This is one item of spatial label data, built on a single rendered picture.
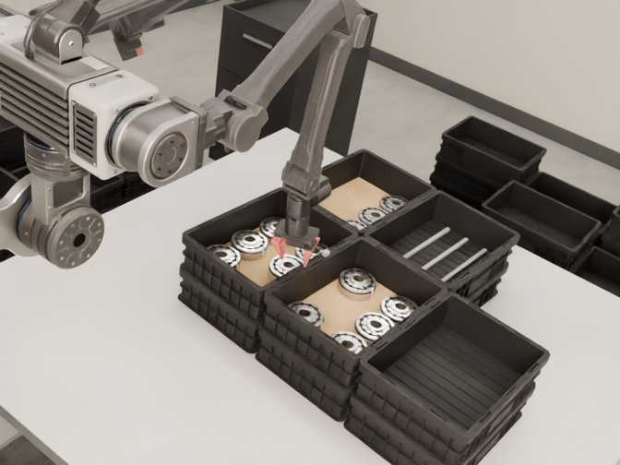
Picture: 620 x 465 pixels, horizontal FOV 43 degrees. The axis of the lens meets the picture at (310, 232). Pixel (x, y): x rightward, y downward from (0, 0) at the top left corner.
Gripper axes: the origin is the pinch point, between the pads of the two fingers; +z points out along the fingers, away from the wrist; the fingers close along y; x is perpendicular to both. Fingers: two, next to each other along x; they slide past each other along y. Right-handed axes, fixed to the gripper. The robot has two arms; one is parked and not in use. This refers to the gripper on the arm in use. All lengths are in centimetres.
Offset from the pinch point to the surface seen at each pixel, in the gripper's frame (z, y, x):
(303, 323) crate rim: 2.5, -9.5, 18.7
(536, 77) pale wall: 79, -41, -332
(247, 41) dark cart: 17, 81, -159
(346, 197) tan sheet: 14, 2, -54
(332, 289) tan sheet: 13.4, -8.7, -8.5
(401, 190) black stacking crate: 12, -14, -63
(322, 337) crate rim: 2.9, -15.2, 20.9
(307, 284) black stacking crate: 7.9, -3.8, -1.2
